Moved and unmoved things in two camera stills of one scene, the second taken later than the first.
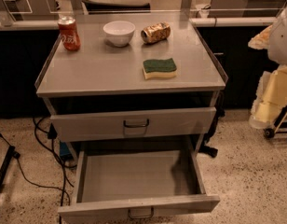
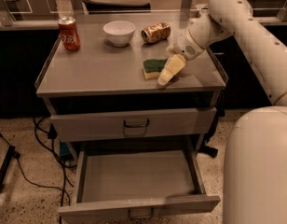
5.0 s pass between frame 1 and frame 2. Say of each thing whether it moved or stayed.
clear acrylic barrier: stayed
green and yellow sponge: stayed
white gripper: moved
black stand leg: stayed
